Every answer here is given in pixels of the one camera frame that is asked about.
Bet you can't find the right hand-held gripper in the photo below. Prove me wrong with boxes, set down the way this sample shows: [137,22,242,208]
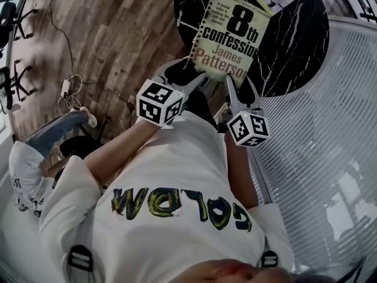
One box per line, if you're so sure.
[225,74,271,147]

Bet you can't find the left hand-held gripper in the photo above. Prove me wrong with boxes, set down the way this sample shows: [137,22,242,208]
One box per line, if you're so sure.
[135,58,207,128]

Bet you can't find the grey book with black lettering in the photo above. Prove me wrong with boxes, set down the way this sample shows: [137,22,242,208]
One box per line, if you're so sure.
[188,0,272,90]

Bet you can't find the person's right forearm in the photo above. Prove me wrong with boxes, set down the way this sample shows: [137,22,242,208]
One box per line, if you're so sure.
[224,133,260,210]

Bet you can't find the person's left forearm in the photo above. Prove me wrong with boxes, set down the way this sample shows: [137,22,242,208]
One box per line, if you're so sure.
[84,118,162,186]

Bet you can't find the person's black trousers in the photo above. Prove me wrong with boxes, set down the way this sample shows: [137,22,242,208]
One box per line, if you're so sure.
[183,89,219,130]

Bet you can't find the round black marble table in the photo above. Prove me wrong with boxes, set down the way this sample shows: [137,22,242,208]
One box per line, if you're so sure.
[173,0,330,98]

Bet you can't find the person's white printed t-shirt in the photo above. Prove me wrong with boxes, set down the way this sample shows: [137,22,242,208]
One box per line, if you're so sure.
[39,110,295,283]

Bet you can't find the black office chair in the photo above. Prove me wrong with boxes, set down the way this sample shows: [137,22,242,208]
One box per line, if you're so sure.
[0,0,39,48]
[0,59,38,111]

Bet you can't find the person's face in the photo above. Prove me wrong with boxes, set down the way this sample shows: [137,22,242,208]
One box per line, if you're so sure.
[188,258,295,283]

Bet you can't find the white cable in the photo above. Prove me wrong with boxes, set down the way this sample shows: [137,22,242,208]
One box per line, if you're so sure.
[57,73,84,110]

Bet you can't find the black floor cable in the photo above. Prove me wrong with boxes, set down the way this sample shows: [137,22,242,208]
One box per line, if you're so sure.
[48,0,98,85]

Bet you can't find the black strap buckle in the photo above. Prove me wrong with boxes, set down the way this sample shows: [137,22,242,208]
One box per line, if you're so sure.
[261,249,279,268]
[68,245,94,272]

